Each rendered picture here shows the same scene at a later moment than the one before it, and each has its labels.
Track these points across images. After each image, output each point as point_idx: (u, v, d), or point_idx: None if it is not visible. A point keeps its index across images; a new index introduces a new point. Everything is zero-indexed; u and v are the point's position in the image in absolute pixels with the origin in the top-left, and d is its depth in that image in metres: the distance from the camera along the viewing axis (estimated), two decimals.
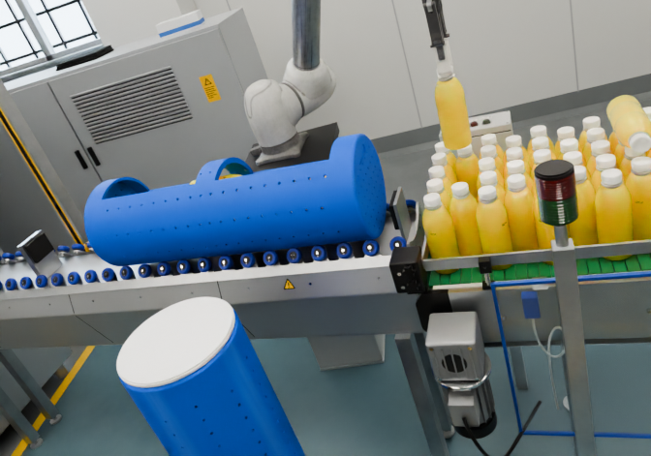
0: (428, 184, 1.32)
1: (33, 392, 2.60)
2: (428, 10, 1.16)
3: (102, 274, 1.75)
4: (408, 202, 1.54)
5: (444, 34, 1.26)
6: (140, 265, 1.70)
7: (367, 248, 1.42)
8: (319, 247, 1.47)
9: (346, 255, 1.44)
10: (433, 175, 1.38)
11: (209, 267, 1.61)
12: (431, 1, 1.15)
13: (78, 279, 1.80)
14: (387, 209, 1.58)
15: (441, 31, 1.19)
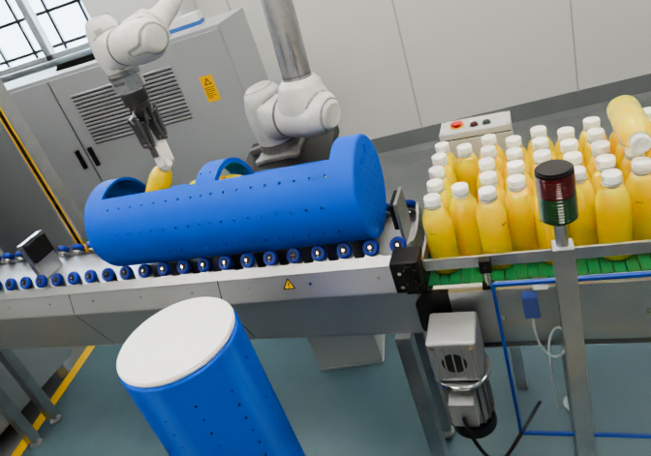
0: (428, 184, 1.32)
1: (33, 392, 2.60)
2: (132, 123, 1.53)
3: (102, 274, 1.75)
4: (408, 202, 1.54)
5: (162, 136, 1.63)
6: (140, 265, 1.70)
7: (367, 248, 1.42)
8: (319, 247, 1.47)
9: (346, 255, 1.44)
10: (433, 175, 1.38)
11: (209, 267, 1.61)
12: (132, 117, 1.52)
13: (78, 279, 1.80)
14: (387, 209, 1.58)
15: (147, 137, 1.56)
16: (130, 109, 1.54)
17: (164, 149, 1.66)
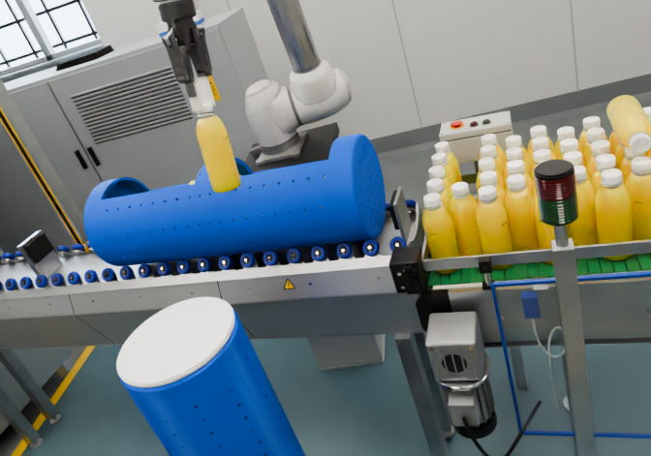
0: (428, 184, 1.32)
1: (33, 392, 2.60)
2: (167, 44, 1.13)
3: (102, 274, 1.75)
4: (408, 202, 1.54)
5: (203, 72, 1.22)
6: (139, 265, 1.70)
7: (367, 248, 1.42)
8: (319, 247, 1.47)
9: (346, 255, 1.44)
10: (433, 175, 1.38)
11: (209, 266, 1.61)
12: (169, 35, 1.12)
13: (78, 279, 1.80)
14: (387, 209, 1.58)
15: (185, 67, 1.15)
16: (169, 25, 1.13)
17: (203, 91, 1.25)
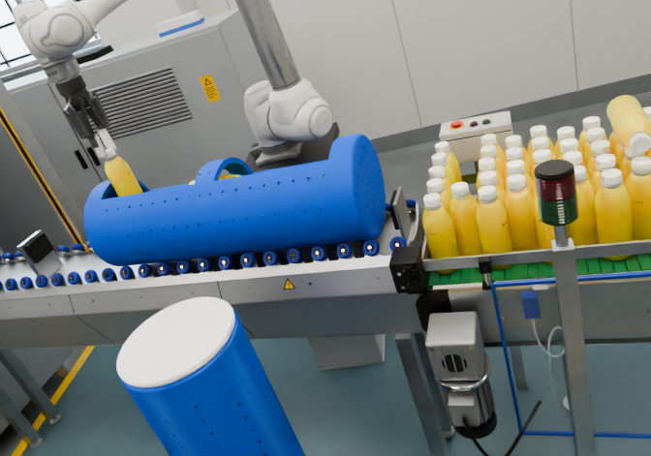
0: (428, 184, 1.32)
1: (33, 392, 2.60)
2: (67, 113, 1.49)
3: (102, 274, 1.75)
4: (408, 202, 1.54)
5: (103, 126, 1.59)
6: (139, 265, 1.70)
7: (367, 248, 1.42)
8: (319, 247, 1.47)
9: (346, 255, 1.44)
10: (433, 175, 1.38)
11: (209, 266, 1.61)
12: (67, 107, 1.48)
13: (78, 279, 1.80)
14: (387, 209, 1.58)
15: (84, 128, 1.53)
16: (66, 99, 1.50)
17: (106, 138, 1.62)
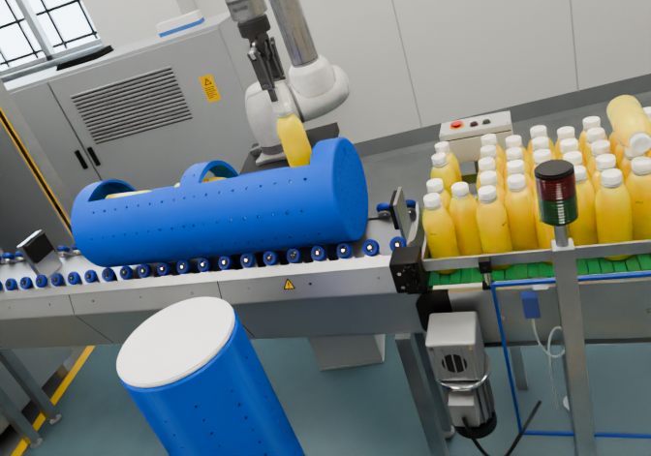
0: (428, 184, 1.32)
1: (33, 392, 2.60)
2: (252, 58, 1.26)
3: (102, 275, 1.75)
4: (408, 202, 1.54)
5: (279, 76, 1.37)
6: (141, 276, 1.69)
7: (367, 249, 1.42)
8: (313, 256, 1.47)
9: (343, 244, 1.44)
10: None
11: (201, 258, 1.62)
12: (253, 50, 1.26)
13: (78, 279, 1.80)
14: (387, 209, 1.58)
15: (268, 76, 1.30)
16: (250, 41, 1.27)
17: (279, 93, 1.39)
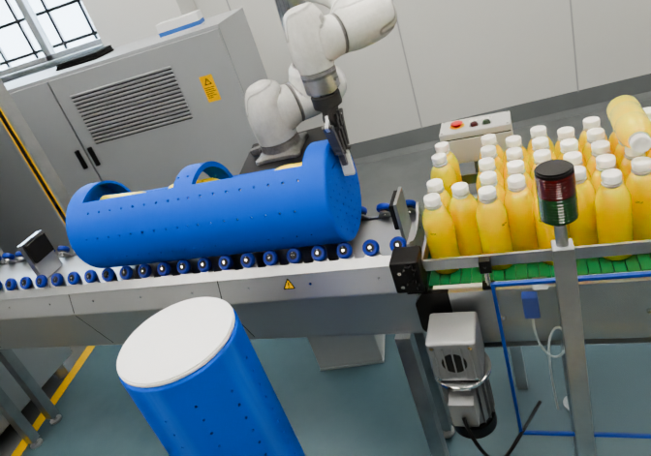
0: (428, 184, 1.32)
1: (33, 392, 2.60)
2: (340, 113, 1.44)
3: (104, 279, 1.75)
4: (408, 202, 1.54)
5: None
6: (145, 274, 1.69)
7: (367, 249, 1.42)
8: (317, 258, 1.47)
9: (338, 246, 1.45)
10: None
11: (198, 263, 1.62)
12: None
13: (78, 279, 1.80)
14: (387, 209, 1.58)
15: None
16: None
17: (348, 163, 1.44)
